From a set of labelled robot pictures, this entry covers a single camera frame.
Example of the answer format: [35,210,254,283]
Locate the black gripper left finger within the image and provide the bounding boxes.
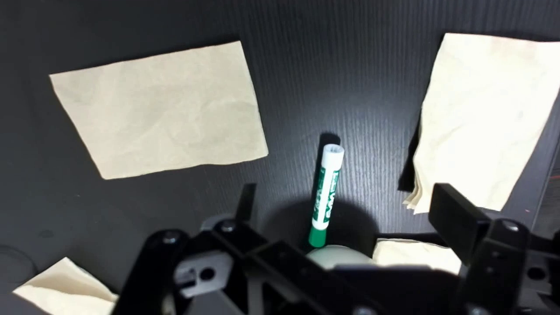
[110,182,352,315]

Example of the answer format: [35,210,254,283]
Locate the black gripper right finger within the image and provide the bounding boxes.
[427,182,560,315]

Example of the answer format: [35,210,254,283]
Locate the green white marker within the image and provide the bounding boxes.
[306,143,347,250]

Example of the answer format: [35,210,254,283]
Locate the large beige napkin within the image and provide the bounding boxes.
[399,31,560,215]

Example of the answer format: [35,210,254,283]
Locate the small flat beige napkin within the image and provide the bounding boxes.
[49,38,270,182]

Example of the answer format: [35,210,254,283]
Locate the folded crumpled beige napkin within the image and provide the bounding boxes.
[11,255,121,315]

